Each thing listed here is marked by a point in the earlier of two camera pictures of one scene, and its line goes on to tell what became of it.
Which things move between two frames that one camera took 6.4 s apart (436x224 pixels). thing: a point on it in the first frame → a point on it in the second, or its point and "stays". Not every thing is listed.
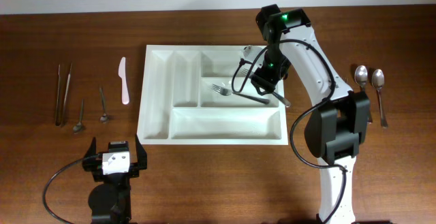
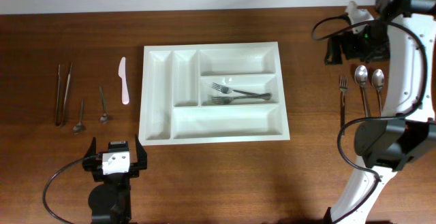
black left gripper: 137,166 stays
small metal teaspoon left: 77,129 stays
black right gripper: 260,83 → 339,49
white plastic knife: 122,73 stays
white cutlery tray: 187,98 stays
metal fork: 282,99 → 223,101
